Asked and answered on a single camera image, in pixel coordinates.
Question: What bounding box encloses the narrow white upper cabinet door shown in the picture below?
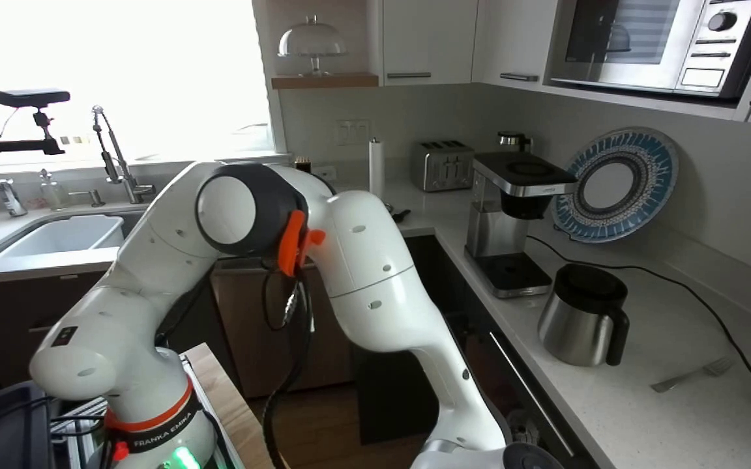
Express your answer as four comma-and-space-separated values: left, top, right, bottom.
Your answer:
381, 0, 479, 86

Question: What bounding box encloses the wide white upper cabinet door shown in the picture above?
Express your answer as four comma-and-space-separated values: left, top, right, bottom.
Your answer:
471, 0, 562, 88

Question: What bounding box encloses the white paper towel roll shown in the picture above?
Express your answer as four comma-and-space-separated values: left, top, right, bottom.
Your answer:
365, 137, 385, 200

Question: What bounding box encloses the silver toaster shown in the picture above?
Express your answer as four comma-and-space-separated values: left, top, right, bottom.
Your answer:
413, 137, 476, 195

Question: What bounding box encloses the steel drip coffee maker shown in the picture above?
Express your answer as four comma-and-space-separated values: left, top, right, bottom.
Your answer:
464, 152, 579, 303

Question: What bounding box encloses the glass cake dome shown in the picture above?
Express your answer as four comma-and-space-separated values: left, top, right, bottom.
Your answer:
274, 12, 350, 75

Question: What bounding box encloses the steel thermal coffee carafe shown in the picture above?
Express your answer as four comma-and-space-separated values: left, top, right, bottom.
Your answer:
533, 261, 632, 369

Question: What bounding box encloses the wooden robot mounting board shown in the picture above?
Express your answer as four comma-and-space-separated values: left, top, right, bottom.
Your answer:
176, 340, 274, 469

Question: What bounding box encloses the chrome kitchen faucet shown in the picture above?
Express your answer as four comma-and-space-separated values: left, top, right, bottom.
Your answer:
87, 102, 155, 206

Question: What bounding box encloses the blue white decorative plate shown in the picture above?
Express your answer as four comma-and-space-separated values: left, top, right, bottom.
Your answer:
549, 126, 679, 245

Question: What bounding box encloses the steel kitchen sink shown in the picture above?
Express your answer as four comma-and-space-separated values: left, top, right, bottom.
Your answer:
0, 210, 129, 264

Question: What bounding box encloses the grey fork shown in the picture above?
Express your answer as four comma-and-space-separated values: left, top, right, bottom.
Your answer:
649, 357, 735, 395

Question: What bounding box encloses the stainless steel microwave oven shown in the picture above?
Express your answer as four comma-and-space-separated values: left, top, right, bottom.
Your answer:
548, 0, 751, 102

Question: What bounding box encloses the chrome side tap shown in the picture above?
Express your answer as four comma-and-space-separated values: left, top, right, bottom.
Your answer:
0, 178, 29, 218

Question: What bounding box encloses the dark plastic crate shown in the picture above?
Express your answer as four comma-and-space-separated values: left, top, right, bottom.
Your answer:
0, 380, 73, 469

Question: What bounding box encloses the wooden wall shelf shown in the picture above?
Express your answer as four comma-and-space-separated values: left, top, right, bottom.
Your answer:
269, 71, 381, 90

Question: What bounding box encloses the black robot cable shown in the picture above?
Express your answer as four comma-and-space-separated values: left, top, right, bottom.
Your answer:
258, 258, 318, 469

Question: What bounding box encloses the dark drawer front with handle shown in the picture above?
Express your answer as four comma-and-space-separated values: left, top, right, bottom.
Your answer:
460, 295, 604, 469

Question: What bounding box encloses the black camera on mount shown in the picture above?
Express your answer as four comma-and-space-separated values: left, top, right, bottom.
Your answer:
0, 86, 73, 161

